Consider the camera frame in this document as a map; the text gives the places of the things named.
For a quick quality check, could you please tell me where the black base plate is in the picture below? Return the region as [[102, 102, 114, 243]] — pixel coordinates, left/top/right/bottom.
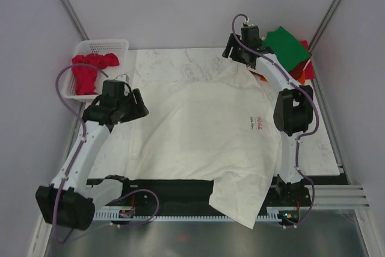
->
[[87, 175, 310, 217]]

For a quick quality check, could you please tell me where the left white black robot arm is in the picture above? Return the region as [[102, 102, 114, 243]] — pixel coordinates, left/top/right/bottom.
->
[[35, 80, 149, 231]]

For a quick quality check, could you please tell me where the white slotted cable duct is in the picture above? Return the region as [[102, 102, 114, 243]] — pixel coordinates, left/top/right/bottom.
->
[[93, 206, 299, 222]]

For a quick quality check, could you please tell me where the purple cable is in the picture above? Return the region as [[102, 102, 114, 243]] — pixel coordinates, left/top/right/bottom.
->
[[51, 64, 160, 244], [232, 13, 316, 229]]

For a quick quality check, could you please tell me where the folded dark red t-shirt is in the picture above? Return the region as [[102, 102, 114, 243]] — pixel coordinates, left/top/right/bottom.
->
[[289, 60, 307, 80]]

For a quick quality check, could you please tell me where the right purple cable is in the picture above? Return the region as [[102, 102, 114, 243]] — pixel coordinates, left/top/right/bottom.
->
[[232, 13, 316, 229]]

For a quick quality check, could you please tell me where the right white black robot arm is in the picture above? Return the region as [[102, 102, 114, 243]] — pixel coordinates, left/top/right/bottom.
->
[[222, 22, 314, 206]]

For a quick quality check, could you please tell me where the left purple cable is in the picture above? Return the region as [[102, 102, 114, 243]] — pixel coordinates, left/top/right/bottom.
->
[[51, 64, 160, 244]]

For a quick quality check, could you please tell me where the folded orange t-shirt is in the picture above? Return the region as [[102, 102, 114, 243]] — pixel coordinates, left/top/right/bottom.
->
[[252, 70, 306, 85]]

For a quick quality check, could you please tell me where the crumpled red t-shirt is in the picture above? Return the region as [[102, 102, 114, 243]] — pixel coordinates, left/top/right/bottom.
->
[[72, 53, 120, 95]]

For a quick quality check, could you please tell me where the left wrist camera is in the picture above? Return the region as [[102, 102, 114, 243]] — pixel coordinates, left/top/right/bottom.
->
[[115, 73, 130, 83]]

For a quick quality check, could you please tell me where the right aluminium corner post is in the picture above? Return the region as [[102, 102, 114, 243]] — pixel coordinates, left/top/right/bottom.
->
[[309, 0, 342, 52]]

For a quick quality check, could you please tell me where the white coca-cola t-shirt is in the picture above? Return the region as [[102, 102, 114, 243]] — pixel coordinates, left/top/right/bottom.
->
[[125, 65, 281, 228]]

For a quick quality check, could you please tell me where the folded pink red t-shirt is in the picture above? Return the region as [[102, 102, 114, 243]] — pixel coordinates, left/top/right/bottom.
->
[[300, 40, 315, 80]]

